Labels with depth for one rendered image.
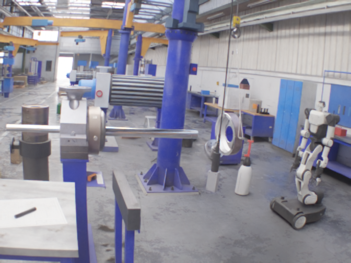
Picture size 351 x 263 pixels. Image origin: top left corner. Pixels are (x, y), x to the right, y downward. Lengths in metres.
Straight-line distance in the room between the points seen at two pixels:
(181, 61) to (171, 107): 0.62
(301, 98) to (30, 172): 5.67
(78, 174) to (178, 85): 2.27
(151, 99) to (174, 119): 2.03
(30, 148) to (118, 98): 2.72
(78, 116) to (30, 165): 1.77
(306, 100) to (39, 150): 5.66
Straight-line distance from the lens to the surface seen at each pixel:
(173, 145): 4.07
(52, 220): 1.44
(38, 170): 3.78
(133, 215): 1.61
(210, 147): 2.90
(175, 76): 3.95
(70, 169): 2.06
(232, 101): 8.99
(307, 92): 7.07
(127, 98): 5.88
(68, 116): 2.13
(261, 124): 8.24
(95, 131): 2.17
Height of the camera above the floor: 1.57
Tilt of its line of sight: 11 degrees down
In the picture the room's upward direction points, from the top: 6 degrees clockwise
